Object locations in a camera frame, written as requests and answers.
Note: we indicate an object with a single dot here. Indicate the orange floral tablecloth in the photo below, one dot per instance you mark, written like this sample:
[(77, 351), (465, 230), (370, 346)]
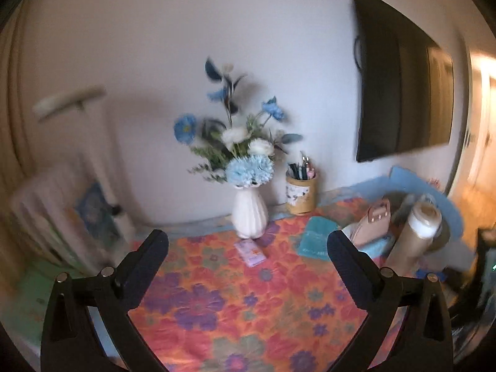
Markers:
[(232, 298)]

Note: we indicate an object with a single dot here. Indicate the white ribbed vase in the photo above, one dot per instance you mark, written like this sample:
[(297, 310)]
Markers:
[(250, 213)]

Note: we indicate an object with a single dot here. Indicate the beige tumbler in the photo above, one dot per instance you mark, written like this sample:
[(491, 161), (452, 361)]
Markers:
[(410, 236)]

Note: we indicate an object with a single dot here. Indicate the blue chair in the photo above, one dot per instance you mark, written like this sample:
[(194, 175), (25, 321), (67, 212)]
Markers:
[(449, 205)]

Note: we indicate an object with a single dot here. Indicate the blue and white artificial flowers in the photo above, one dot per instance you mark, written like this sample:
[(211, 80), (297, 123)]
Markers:
[(240, 151)]

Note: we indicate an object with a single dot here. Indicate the row of books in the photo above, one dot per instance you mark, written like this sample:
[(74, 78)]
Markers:
[(58, 217)]

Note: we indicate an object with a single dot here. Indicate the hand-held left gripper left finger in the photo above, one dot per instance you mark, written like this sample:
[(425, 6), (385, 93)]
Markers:
[(149, 267)]

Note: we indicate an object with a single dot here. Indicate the beige handbag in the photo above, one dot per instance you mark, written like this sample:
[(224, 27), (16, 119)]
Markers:
[(374, 221)]

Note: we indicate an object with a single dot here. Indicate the white desk lamp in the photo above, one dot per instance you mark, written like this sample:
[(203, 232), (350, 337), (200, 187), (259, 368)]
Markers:
[(69, 100)]

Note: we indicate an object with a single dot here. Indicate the blue and white tissue pack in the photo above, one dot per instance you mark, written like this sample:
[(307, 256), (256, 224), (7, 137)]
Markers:
[(381, 248)]

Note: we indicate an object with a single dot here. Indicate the bunch of pens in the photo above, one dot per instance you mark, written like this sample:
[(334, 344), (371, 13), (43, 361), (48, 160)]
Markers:
[(300, 168)]

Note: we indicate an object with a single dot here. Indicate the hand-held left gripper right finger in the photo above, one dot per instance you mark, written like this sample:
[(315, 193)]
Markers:
[(348, 267)]

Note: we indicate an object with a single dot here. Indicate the tan cylindrical pen holder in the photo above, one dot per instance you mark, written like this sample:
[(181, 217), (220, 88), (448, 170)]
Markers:
[(300, 195)]

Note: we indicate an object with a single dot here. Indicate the small purple tissue packet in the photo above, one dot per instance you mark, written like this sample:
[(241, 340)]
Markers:
[(251, 254)]

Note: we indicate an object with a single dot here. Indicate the teal flat pouch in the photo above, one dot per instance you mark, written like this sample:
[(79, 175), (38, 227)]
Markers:
[(316, 236)]

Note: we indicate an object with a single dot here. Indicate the wooden door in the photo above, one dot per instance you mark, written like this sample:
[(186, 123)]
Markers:
[(484, 124)]

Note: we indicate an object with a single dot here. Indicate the black wall television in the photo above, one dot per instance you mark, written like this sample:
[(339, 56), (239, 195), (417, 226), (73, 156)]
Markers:
[(399, 85)]

